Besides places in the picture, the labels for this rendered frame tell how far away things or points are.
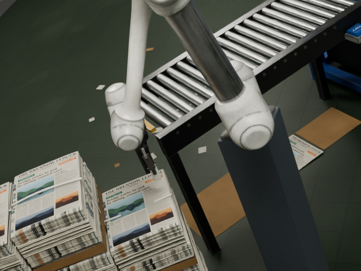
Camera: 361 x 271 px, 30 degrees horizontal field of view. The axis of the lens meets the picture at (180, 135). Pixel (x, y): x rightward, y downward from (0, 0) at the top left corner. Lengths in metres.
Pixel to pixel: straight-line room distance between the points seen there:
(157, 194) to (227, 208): 1.11
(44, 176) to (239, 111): 0.89
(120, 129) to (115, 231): 0.56
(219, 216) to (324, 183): 0.60
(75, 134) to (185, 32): 2.96
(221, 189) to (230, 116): 1.70
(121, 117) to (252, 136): 0.44
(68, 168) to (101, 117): 2.35
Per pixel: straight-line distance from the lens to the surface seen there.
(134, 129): 2.23
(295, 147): 4.02
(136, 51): 2.24
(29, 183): 2.73
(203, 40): 2.11
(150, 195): 2.73
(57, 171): 2.70
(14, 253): 2.54
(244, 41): 3.55
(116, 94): 2.36
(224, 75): 2.18
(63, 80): 5.75
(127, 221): 2.67
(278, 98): 4.46
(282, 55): 3.32
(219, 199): 3.85
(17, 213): 2.61
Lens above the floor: 2.50
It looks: 34 degrees down
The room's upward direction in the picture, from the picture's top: 23 degrees counter-clockwise
